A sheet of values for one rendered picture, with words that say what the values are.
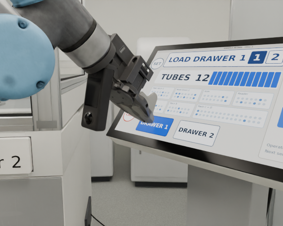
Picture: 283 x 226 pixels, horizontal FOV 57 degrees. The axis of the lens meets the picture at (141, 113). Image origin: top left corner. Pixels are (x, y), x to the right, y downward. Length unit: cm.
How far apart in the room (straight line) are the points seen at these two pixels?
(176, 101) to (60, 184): 47
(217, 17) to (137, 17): 116
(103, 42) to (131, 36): 354
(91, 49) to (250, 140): 31
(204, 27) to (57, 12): 376
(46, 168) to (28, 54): 66
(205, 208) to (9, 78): 55
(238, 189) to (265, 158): 16
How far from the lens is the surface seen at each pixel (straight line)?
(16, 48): 25
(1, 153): 88
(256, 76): 58
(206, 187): 66
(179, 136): 55
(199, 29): 409
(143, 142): 60
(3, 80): 25
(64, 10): 41
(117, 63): 49
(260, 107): 53
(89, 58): 44
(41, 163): 88
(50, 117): 83
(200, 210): 69
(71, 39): 42
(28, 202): 94
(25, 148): 86
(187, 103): 59
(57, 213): 94
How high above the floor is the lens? 113
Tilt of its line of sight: 10 degrees down
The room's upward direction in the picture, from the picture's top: straight up
